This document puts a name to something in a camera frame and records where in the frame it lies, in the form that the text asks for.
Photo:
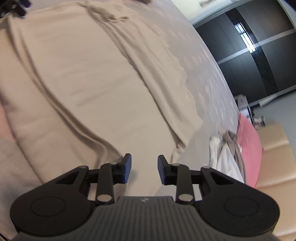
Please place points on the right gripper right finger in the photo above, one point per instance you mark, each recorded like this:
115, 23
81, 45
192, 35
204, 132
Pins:
178, 175

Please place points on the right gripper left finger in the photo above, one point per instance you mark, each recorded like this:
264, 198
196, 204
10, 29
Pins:
111, 174

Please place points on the cream white sweater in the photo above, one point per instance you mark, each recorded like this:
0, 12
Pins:
84, 83

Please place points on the crumpled white grey clothes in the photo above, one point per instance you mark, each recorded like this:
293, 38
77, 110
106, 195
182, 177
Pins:
225, 155

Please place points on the beige padded headboard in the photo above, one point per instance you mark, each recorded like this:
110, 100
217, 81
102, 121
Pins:
277, 176

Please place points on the grey pink-dotted bed sheet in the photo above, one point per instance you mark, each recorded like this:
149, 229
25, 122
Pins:
198, 64

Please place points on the dark wardrobe with doors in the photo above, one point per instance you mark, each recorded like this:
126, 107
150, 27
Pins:
253, 43

